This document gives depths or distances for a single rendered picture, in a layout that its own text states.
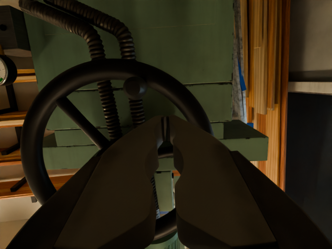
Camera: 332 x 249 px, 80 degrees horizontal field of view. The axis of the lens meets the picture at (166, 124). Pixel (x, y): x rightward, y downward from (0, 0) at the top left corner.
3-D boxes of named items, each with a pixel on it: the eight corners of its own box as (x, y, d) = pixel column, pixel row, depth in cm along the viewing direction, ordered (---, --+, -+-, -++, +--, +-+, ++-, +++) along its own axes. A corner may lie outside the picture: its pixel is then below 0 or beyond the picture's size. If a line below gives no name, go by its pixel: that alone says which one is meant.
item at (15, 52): (7, 4, 38) (17, 48, 40) (46, 21, 50) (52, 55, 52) (-35, 7, 38) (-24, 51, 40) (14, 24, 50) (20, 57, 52)
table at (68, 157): (295, 151, 37) (292, 180, 38) (239, 119, 67) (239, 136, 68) (-19, 164, 39) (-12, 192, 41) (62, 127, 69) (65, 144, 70)
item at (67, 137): (224, 122, 46) (223, 139, 47) (207, 108, 66) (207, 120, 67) (53, 130, 47) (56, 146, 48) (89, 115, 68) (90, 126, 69)
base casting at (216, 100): (235, 81, 44) (234, 122, 46) (199, 80, 100) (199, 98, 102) (36, 93, 45) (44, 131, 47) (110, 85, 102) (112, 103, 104)
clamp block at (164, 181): (173, 171, 39) (175, 211, 41) (172, 147, 52) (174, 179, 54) (98, 174, 39) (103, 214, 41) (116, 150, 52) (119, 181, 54)
